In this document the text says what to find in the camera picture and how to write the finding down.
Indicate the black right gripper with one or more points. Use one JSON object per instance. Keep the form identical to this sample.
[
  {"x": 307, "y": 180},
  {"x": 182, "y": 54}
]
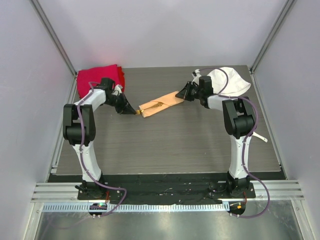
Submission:
[{"x": 184, "y": 93}]

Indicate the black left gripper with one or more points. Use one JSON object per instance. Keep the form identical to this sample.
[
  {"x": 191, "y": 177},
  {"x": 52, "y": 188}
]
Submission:
[{"x": 125, "y": 108}]

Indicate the gold fork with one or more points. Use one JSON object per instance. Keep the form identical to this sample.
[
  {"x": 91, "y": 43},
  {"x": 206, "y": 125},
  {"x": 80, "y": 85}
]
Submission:
[{"x": 140, "y": 111}]

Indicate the beige satin napkin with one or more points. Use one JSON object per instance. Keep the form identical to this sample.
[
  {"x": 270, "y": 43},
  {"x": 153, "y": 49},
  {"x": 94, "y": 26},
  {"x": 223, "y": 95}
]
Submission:
[{"x": 168, "y": 100}]

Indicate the white ceramic spoon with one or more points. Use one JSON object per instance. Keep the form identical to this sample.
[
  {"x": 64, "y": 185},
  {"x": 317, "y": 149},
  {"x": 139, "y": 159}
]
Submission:
[{"x": 260, "y": 137}]

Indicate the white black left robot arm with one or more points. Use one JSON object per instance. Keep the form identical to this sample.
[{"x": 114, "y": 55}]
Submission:
[{"x": 79, "y": 127}]

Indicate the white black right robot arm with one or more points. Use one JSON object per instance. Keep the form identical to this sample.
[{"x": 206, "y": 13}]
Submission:
[{"x": 240, "y": 121}]

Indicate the white bucket hat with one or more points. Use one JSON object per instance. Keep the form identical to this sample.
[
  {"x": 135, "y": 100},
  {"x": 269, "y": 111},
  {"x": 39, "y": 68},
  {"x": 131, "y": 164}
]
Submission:
[{"x": 228, "y": 82}]

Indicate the red folded cloth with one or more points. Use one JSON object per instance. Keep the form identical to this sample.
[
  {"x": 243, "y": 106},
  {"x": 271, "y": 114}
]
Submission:
[{"x": 95, "y": 75}]

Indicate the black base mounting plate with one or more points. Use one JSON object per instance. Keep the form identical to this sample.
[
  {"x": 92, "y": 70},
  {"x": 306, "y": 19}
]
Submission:
[{"x": 117, "y": 182}]

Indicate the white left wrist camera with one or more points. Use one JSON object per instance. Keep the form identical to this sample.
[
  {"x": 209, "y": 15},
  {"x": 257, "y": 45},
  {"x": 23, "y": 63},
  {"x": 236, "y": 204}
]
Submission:
[{"x": 118, "y": 89}]

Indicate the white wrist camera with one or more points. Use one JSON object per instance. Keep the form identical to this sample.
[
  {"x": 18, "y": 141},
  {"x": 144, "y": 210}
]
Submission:
[
  {"x": 118, "y": 89},
  {"x": 196, "y": 73}
]

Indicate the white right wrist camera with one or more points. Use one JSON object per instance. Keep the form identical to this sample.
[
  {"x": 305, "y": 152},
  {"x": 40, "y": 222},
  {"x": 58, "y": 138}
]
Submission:
[{"x": 196, "y": 73}]

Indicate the aluminium frame rail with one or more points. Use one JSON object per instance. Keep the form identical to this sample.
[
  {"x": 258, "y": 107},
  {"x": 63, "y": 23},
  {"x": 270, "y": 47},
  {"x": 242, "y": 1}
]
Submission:
[{"x": 168, "y": 193}]

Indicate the white slotted cable duct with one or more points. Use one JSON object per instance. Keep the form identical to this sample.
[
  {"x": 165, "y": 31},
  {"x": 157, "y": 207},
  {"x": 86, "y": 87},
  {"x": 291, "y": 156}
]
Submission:
[{"x": 97, "y": 207}]

